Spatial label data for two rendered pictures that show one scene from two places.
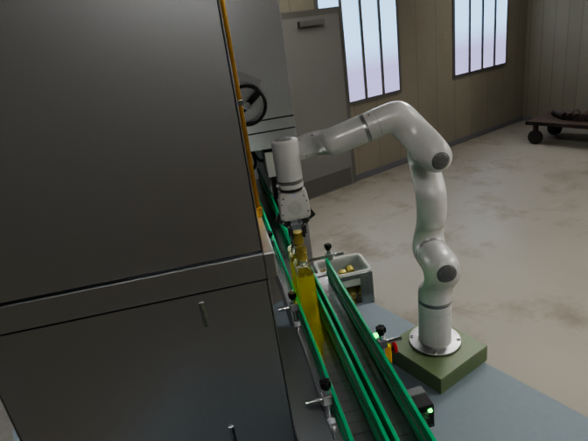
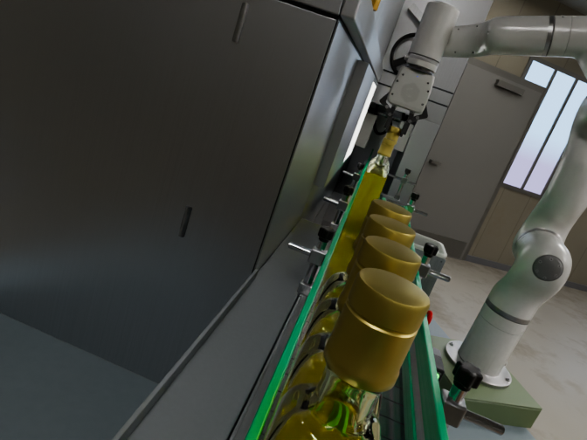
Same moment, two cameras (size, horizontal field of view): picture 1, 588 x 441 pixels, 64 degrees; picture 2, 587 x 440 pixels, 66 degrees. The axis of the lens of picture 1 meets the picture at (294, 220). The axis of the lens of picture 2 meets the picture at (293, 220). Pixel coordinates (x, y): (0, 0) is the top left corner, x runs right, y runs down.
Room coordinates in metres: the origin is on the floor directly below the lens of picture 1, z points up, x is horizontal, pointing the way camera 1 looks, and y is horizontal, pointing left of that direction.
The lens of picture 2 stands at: (0.18, -0.15, 1.40)
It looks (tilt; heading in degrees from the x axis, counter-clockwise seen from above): 17 degrees down; 14
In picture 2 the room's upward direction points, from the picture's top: 19 degrees clockwise
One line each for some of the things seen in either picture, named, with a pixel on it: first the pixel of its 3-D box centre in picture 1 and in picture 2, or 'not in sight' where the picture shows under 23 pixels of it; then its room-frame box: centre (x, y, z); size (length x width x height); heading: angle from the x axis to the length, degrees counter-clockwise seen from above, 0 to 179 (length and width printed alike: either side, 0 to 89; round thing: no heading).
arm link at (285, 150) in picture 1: (286, 158); (433, 32); (1.46, -0.01, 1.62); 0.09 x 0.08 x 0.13; 179
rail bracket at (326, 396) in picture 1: (319, 403); (304, 257); (0.93, 0.00, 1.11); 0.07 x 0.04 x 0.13; 98
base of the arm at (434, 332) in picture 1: (434, 320); (491, 338); (1.48, -0.47, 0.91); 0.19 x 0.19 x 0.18
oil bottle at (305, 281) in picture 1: (307, 293); (365, 200); (1.40, -0.01, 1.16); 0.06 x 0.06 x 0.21; 8
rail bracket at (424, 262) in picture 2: (389, 344); (430, 278); (1.12, -0.22, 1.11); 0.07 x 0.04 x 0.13; 98
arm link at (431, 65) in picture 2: (290, 183); (420, 64); (1.46, 0.00, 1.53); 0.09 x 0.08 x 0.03; 97
